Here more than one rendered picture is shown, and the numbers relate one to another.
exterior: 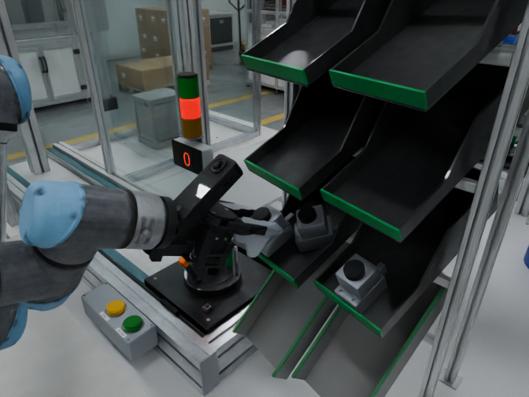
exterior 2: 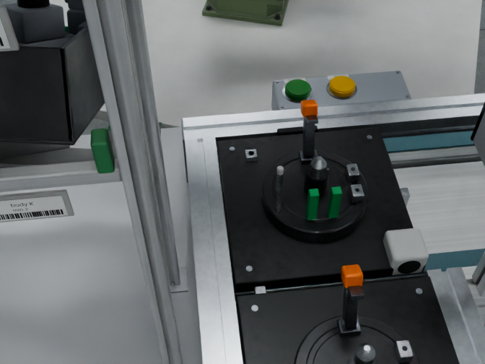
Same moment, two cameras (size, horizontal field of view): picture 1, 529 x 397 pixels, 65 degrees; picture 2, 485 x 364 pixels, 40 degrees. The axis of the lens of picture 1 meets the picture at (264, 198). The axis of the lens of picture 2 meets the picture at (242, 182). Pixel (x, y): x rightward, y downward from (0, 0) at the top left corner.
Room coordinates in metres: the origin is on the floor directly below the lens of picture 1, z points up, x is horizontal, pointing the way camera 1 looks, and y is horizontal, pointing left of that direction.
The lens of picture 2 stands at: (1.08, -0.35, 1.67)
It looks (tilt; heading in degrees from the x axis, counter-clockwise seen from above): 51 degrees down; 130
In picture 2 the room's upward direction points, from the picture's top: straight up
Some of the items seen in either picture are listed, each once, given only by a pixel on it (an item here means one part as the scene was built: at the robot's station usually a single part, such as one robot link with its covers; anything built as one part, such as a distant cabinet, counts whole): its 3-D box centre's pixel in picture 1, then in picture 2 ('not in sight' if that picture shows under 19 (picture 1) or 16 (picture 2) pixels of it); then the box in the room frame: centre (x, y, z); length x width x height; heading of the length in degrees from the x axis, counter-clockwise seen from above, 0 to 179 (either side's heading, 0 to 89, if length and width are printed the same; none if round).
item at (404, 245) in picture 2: not in sight; (404, 252); (0.94, 0.13, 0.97); 0.05 x 0.05 x 0.04; 47
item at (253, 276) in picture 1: (212, 280); (313, 201); (0.80, 0.13, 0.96); 0.24 x 0.24 x 0.02; 47
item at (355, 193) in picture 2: not in sight; (356, 193); (0.85, 0.15, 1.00); 0.02 x 0.01 x 0.02; 137
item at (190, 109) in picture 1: (190, 106); not in sight; (1.01, 0.19, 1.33); 0.05 x 0.05 x 0.05
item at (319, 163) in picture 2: not in sight; (318, 165); (0.80, 0.13, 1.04); 0.02 x 0.02 x 0.03
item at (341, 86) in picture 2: (116, 309); (341, 88); (0.70, 0.34, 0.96); 0.04 x 0.04 x 0.02
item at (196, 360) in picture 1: (104, 275); (464, 128); (0.87, 0.43, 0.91); 0.89 x 0.06 x 0.11; 47
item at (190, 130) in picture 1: (191, 126); not in sight; (1.01, 0.19, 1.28); 0.05 x 0.05 x 0.05
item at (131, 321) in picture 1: (132, 324); (297, 92); (0.65, 0.28, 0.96); 0.04 x 0.04 x 0.02
